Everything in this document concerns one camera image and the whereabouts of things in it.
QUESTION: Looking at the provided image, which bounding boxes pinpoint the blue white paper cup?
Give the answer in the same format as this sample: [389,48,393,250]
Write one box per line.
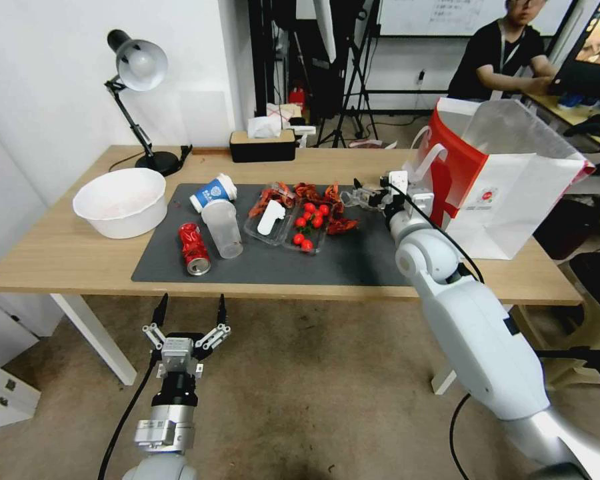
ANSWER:
[189,173,239,214]

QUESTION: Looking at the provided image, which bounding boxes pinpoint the white cabinet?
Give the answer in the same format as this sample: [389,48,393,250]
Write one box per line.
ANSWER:
[0,291,65,432]

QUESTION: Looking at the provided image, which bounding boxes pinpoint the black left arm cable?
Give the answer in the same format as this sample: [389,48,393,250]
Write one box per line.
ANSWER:
[97,349,162,480]

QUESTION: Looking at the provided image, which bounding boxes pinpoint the black desk lamp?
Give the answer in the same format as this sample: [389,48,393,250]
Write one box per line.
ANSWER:
[103,29,194,177]

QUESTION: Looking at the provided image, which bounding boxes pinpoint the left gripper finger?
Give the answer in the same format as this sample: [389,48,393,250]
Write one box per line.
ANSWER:
[194,293,231,359]
[141,293,169,351]

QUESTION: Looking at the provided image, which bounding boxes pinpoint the wooden table white legs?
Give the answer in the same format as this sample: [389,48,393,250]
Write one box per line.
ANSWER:
[0,145,584,397]

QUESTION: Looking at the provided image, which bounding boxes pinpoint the wooden side desk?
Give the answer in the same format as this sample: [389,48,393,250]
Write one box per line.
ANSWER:
[521,91,600,153]

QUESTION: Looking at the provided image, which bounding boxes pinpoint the black monitor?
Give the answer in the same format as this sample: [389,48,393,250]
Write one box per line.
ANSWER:
[547,0,600,97]

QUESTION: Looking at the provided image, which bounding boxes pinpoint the black tissue box wooden lid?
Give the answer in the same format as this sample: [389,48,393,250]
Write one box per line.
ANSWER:
[229,129,297,164]

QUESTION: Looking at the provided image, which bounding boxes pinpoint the red white delivery bag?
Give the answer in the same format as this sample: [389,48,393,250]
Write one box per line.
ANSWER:
[403,97,597,261]

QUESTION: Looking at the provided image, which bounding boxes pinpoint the crushed red soda can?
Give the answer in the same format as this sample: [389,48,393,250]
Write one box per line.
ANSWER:
[177,222,213,277]

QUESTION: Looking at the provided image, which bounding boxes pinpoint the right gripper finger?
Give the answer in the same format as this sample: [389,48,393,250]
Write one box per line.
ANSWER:
[341,192,387,212]
[353,177,389,199]

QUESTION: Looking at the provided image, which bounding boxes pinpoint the clear disposable takeout box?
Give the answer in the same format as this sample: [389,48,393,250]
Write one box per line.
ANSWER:
[243,187,329,257]

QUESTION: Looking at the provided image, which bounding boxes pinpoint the black stand base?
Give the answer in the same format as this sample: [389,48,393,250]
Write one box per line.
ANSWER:
[536,345,600,397]

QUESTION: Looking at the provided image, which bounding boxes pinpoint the dark grey table mat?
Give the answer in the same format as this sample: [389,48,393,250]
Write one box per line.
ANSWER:
[131,183,422,287]

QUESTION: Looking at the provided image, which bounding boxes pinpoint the black bag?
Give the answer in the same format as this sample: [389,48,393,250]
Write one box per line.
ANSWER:
[533,199,600,261]

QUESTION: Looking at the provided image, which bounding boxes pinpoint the black tripod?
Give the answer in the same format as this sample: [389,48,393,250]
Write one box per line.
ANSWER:
[313,0,382,149]

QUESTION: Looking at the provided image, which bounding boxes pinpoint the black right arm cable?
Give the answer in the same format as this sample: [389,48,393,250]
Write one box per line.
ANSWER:
[381,181,484,284]

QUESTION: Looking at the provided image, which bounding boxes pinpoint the cardboard box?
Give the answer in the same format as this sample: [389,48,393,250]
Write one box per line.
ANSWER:
[265,102,304,127]

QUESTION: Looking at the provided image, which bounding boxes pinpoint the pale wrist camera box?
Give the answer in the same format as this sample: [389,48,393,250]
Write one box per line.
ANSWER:
[387,170,411,195]
[160,337,195,376]

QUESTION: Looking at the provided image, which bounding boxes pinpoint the clear plastic cup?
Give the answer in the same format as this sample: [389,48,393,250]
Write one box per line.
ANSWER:
[200,199,244,261]

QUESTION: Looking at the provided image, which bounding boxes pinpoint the whiteboard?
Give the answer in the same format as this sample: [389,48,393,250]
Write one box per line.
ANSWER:
[379,0,577,38]

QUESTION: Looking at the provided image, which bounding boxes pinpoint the white round bowl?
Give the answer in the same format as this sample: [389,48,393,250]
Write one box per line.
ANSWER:
[72,167,168,240]

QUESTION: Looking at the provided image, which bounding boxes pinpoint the person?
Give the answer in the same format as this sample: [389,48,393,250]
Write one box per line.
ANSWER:
[447,0,564,104]

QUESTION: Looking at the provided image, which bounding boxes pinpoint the white plastic spoon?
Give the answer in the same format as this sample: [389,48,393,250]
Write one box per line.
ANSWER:
[256,200,287,237]

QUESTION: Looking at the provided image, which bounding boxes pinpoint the red fire extinguisher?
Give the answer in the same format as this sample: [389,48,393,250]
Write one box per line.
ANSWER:
[287,81,307,114]

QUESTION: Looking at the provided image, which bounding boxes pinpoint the white tissue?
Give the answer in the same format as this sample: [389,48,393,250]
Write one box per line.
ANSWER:
[247,116,283,139]

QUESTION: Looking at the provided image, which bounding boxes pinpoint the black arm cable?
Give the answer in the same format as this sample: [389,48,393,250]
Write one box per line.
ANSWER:
[97,349,162,480]
[381,181,484,284]

